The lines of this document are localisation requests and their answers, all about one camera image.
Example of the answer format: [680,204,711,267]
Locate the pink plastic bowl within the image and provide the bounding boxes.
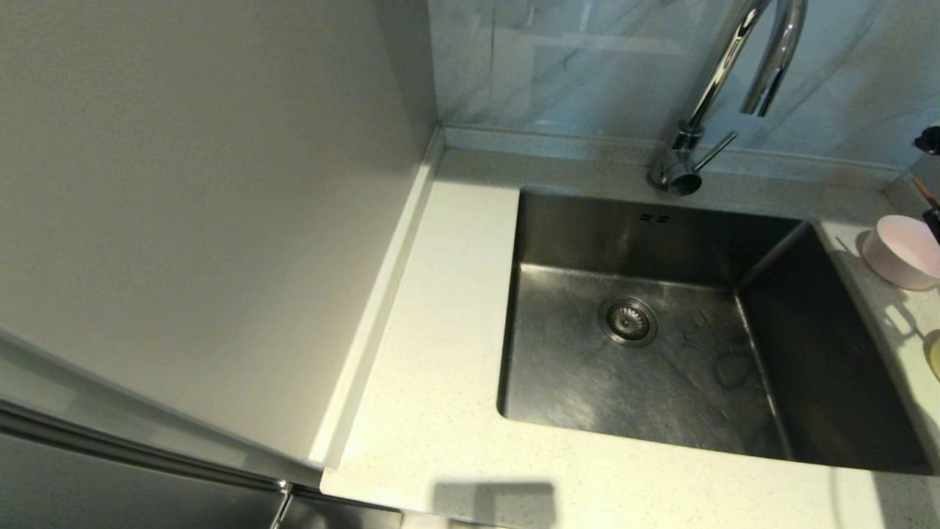
[861,215,940,290]

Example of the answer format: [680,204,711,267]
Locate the chrome faucet lever rod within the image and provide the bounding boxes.
[694,131,739,171]

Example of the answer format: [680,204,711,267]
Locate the stainless steel sink basin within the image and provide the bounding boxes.
[497,187,937,475]

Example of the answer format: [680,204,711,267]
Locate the chrome gooseneck faucet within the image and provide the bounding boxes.
[646,0,810,196]

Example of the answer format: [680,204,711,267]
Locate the round metal drain strainer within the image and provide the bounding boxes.
[599,295,659,348]

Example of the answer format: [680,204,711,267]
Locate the under-counter cabinet front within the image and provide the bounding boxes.
[283,491,403,529]

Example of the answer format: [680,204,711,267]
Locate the tall cabinet unit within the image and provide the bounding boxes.
[0,0,441,529]

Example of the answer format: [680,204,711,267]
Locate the metal cabinet handle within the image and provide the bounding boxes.
[268,481,294,529]

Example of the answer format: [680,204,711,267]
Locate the silver cabinet rail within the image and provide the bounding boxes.
[0,400,324,494]

